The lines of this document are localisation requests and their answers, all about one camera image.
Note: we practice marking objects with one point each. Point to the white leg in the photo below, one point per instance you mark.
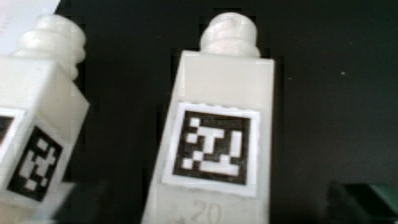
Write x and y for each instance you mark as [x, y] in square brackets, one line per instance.
[44, 110]
[211, 185]

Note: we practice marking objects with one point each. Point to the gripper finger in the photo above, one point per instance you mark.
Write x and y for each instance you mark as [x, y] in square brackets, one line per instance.
[362, 204]

